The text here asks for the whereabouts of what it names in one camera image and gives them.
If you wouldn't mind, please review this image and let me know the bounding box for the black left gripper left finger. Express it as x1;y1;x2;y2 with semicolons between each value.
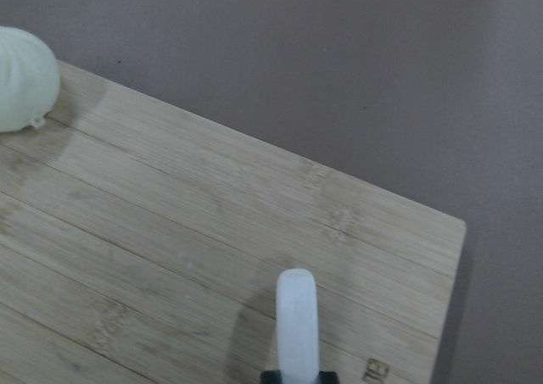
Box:
259;370;281;384

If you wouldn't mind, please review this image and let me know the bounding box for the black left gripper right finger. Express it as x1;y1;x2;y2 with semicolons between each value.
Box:
317;370;339;384

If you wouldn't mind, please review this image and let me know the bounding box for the white ceramic spoon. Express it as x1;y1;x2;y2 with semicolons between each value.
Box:
276;269;320;383

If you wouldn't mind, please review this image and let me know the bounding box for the bamboo cutting board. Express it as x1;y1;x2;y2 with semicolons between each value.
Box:
1;63;466;383

